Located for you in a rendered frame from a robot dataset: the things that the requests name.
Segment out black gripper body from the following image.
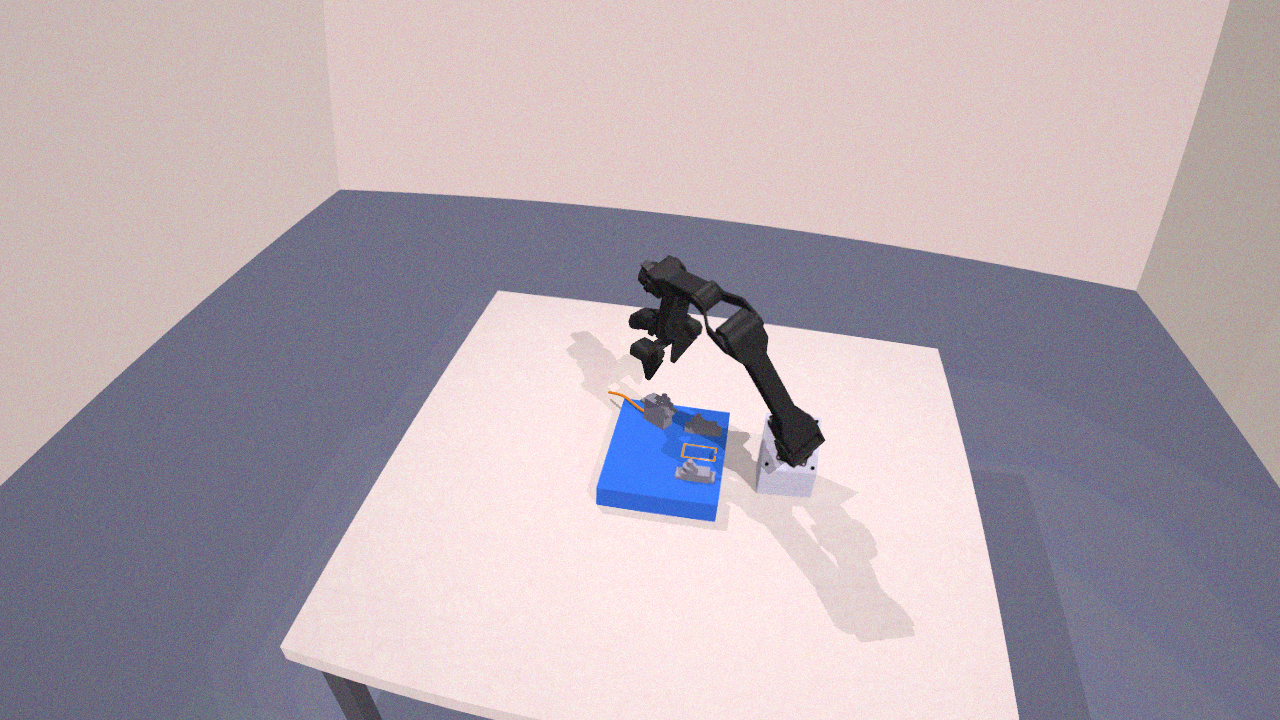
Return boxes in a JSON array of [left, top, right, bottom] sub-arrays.
[[630, 309, 703, 366]]

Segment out blue flat deck plate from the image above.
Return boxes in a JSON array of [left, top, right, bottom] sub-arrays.
[[596, 398, 730, 521]]

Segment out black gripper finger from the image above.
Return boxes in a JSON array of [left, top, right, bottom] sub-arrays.
[[641, 360, 664, 380], [669, 334, 698, 363]]

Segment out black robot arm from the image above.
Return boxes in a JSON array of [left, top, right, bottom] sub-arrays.
[[628, 255, 826, 468]]

